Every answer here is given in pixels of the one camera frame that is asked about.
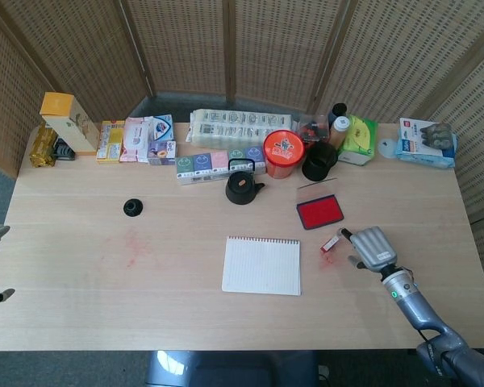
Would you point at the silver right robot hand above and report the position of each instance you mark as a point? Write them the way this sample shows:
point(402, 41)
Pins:
point(373, 248)

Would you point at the small red stamp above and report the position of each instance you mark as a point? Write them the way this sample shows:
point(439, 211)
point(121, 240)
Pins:
point(330, 244)

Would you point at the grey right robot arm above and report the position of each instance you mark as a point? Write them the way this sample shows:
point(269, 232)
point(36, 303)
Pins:
point(411, 302)

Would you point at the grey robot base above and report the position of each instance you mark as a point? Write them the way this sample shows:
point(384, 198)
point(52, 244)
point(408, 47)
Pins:
point(226, 371)

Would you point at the white spiral notepad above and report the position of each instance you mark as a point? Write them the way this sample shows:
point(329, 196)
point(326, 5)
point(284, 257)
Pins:
point(262, 266)

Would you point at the red ink pad clear lid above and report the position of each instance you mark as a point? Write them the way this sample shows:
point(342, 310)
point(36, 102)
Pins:
point(320, 211)

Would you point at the gold foil package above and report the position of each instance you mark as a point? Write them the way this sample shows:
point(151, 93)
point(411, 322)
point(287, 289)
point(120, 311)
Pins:
point(42, 147)

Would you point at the pale round disc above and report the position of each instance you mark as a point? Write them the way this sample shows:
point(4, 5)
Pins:
point(387, 148)

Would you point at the black mesh pen cup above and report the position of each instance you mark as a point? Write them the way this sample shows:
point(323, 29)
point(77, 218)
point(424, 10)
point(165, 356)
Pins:
point(318, 161)

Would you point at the light blue plastic pack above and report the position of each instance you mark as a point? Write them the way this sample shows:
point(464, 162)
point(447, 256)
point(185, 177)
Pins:
point(431, 160)

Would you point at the green tissue pack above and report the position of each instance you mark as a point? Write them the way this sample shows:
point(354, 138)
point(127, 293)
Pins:
point(359, 137)

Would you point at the brown bottle white cap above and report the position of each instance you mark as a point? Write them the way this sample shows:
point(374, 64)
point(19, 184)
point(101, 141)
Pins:
point(339, 131)

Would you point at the correction tape blister pack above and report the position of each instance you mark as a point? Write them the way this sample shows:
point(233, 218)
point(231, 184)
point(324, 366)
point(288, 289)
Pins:
point(421, 135)

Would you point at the tall beige gift box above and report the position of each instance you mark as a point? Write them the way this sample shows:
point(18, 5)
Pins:
point(70, 129)

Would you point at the orange lidded tub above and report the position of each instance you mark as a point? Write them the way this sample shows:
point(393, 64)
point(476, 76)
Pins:
point(284, 149)

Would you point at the clear plastic clip box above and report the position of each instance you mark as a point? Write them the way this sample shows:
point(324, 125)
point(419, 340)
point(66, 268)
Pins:
point(312, 127)

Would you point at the small black round cap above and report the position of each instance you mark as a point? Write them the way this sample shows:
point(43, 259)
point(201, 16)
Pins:
point(133, 207)

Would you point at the dark bottle black cap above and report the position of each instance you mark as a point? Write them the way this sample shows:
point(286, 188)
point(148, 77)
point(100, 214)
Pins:
point(339, 109)

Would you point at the flat yellow box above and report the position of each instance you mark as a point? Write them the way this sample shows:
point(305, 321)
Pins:
point(109, 141)

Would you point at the pink wet wipes pack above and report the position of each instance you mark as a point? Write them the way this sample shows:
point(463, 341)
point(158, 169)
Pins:
point(135, 139)

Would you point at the small purple box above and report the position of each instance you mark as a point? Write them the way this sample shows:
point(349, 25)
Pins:
point(161, 152)

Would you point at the large clear tissue bundle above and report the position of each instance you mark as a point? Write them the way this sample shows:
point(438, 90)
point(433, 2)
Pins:
point(234, 125)

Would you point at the multicolour pocket tissue pack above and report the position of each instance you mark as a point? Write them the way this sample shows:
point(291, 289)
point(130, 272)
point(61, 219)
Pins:
point(201, 165)

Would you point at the blue and white box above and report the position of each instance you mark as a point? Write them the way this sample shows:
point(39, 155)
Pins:
point(161, 127)

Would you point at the woven folding screen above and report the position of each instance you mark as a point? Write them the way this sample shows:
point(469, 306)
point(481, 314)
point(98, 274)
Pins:
point(185, 40)

